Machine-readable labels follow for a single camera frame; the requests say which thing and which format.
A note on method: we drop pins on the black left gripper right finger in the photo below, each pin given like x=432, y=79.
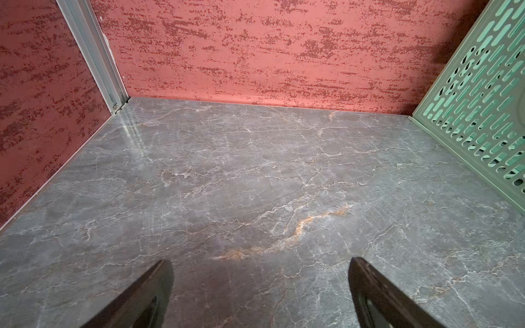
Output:
x=379, y=303

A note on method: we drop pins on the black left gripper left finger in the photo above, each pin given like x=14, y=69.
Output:
x=143, y=304

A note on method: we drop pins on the left aluminium corner post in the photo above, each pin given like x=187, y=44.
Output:
x=94, y=47

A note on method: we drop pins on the green plastic file organizer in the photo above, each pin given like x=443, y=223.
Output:
x=475, y=108

